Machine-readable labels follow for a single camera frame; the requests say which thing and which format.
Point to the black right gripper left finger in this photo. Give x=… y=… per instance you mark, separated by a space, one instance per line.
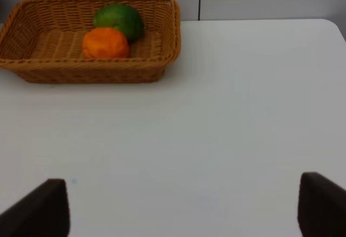
x=43 y=212

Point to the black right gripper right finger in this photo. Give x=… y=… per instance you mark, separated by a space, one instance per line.
x=321 y=206

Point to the orange mandarin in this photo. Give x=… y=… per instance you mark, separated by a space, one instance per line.
x=105 y=43

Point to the green lime fruit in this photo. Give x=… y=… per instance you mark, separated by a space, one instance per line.
x=122 y=17

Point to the light orange wicker basket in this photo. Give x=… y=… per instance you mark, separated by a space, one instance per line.
x=41 y=42

